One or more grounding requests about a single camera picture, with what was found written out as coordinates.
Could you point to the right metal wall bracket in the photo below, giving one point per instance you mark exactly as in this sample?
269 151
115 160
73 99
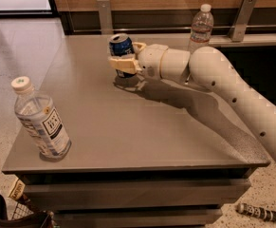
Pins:
239 27

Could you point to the brown snack packet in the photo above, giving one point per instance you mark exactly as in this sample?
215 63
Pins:
17 189

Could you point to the labelled water bottle white cap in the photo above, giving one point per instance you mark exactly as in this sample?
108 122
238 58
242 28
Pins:
40 118

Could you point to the blue pepsi can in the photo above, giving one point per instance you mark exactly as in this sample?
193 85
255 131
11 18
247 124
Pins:
121 45

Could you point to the metal wall bracket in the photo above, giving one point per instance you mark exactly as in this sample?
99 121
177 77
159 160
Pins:
105 16
239 27

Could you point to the black white striped stick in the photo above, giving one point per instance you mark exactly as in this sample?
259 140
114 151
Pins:
257 212

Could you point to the clear plastic water bottle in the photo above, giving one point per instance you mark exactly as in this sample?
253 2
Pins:
201 29

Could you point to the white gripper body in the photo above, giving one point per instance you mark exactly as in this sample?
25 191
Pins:
152 61

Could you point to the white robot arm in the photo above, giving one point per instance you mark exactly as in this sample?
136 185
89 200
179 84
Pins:
208 68

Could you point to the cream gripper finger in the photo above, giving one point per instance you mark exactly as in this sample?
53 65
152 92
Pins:
128 64
138 47

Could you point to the wire basket with black rim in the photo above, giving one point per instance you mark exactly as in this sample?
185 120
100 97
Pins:
22 217

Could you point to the left metal wall bracket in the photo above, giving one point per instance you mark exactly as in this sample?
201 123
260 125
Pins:
105 16

